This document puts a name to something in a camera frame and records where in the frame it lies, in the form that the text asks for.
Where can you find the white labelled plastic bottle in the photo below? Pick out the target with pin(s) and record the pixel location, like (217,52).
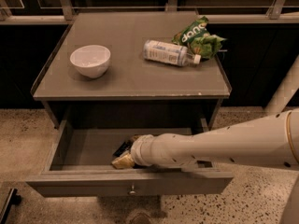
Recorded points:
(169,53)

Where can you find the open grey top drawer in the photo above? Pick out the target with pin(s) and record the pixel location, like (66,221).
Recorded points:
(79,164)

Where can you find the dark blue rxbar wrapper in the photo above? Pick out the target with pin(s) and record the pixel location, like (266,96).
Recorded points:
(125,146)

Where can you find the black object at floor edge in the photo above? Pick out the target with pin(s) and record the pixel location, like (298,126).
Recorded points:
(8,198)

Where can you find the white ceramic bowl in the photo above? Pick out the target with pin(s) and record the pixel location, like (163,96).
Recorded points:
(91,61)

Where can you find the small metal drawer knob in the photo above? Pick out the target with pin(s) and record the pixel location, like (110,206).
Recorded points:
(132,191)

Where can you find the green chip bag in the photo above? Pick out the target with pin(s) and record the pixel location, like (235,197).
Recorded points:
(198,39)

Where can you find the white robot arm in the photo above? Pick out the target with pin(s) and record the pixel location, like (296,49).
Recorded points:
(269,142)

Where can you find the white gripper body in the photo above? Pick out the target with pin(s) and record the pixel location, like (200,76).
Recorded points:
(142,150)

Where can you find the metal railing frame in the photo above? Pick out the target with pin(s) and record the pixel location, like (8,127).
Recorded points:
(217,11)

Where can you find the grey cabinet with counter top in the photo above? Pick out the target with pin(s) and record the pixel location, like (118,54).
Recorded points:
(133,92)

